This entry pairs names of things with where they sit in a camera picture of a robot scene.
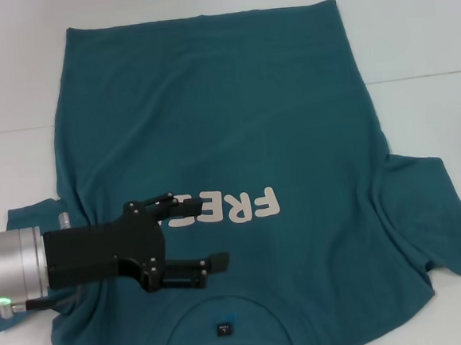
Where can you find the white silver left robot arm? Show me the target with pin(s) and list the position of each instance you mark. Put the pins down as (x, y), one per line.
(14, 265)

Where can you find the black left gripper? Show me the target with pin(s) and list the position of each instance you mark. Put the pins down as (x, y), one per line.
(101, 250)

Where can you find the teal blue printed t-shirt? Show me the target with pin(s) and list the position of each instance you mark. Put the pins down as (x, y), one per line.
(210, 122)

